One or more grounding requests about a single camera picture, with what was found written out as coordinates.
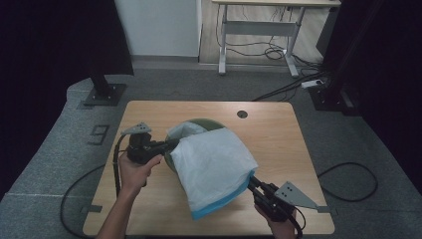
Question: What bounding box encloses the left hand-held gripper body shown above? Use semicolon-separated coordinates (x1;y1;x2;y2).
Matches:
120;121;167;166

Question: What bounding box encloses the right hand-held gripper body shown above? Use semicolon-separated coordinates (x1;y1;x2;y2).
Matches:
253;180;320;223

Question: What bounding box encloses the green trash bin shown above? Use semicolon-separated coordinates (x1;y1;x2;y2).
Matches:
163;118;227;174

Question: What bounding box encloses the white trash bag blue edge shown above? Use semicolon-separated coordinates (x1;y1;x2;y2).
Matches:
165;120;260;221

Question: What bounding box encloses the person's left hand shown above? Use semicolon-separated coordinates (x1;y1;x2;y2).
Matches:
118;152;164;197

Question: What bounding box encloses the person's right hand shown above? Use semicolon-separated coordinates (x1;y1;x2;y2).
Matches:
254;204;298;239

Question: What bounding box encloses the black monitor stand base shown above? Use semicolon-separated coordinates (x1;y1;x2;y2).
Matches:
83;72;128;108

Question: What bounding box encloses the grey floor tape piece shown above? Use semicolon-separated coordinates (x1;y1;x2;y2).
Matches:
80;204;104;214

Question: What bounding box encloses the black stand with wide base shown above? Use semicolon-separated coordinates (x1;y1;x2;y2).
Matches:
308;0;363;117

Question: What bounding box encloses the white power strip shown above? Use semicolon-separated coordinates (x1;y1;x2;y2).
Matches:
301;79;324;90

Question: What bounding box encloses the black curtain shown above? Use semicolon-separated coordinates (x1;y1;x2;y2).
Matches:
322;0;422;185
0;0;134;202

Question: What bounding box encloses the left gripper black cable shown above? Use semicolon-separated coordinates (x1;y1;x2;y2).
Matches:
60;133;126;239

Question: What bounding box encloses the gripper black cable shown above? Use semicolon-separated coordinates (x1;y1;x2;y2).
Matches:
292;206;307;239
60;133;126;239

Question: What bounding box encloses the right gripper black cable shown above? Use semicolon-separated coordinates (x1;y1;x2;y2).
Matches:
292;206;307;239

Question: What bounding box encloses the looped black floor cable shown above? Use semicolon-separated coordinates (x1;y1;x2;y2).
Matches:
316;161;379;203

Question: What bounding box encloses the black floor cables bundle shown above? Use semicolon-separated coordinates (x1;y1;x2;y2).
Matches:
252;70;330;103

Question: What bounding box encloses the tangle of black cables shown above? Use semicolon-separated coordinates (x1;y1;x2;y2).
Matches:
215;4;324;68

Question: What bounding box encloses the white desk frame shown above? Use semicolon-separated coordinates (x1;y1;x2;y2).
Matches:
211;0;342;79

